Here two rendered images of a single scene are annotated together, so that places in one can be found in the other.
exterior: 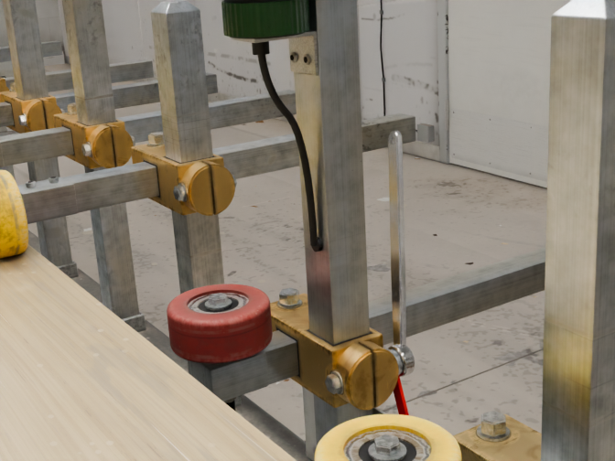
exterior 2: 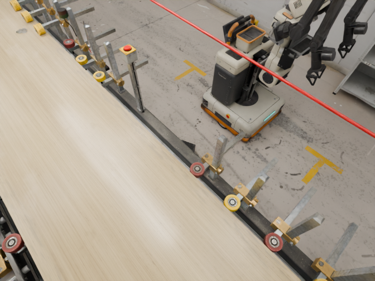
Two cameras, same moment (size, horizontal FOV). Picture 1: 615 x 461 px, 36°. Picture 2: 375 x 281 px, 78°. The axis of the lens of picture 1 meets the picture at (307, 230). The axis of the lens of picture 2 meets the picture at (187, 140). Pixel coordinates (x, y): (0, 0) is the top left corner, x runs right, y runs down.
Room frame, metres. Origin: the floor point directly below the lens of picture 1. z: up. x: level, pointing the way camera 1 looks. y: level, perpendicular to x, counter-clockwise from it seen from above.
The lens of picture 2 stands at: (-1.14, -0.52, 2.03)
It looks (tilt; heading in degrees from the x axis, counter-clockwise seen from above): 57 degrees down; 347
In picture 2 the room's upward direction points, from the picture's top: 2 degrees clockwise
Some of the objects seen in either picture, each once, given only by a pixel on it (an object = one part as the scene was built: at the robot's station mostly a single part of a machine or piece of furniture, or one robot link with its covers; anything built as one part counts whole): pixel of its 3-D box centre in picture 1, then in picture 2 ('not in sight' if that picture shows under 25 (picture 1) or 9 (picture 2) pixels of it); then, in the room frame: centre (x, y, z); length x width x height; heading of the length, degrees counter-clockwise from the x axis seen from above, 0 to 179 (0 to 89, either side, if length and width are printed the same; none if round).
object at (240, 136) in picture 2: not in sight; (220, 153); (-0.51, -0.86, 0.84); 0.43 x 0.03 x 0.04; 122
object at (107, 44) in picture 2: not in sight; (115, 71); (0.26, -0.28, 0.90); 0.04 x 0.04 x 0.48; 32
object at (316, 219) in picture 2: not in sight; (294, 231); (-1.01, -1.07, 0.90); 0.04 x 0.04 x 0.48; 32
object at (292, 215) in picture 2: not in sight; (291, 216); (-0.93, -1.13, 0.83); 0.43 x 0.03 x 0.04; 122
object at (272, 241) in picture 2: not in sight; (270, 243); (-1.04, -0.96, 0.85); 0.08 x 0.08 x 0.11
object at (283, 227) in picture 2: not in sight; (285, 231); (-0.99, -1.06, 0.83); 0.14 x 0.06 x 0.05; 32
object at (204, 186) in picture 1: (181, 176); (62, 20); (0.92, 0.12, 0.95); 0.14 x 0.06 x 0.05; 32
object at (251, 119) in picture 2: not in sight; (241, 103); (0.41, -1.46, 0.16); 0.67 x 0.64 x 0.25; 31
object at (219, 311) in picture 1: (223, 363); (71, 47); (0.68, 0.07, 0.85); 0.08 x 0.08 x 0.11
